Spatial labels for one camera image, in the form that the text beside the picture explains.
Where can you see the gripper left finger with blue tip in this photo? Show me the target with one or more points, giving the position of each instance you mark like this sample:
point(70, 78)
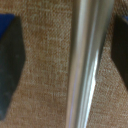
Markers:
point(10, 63)

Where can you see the brown fabric drawer front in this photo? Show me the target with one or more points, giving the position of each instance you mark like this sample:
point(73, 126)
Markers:
point(43, 66)

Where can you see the gripper right finger with blue tip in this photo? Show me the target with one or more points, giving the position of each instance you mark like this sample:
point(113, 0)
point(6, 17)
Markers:
point(120, 50)

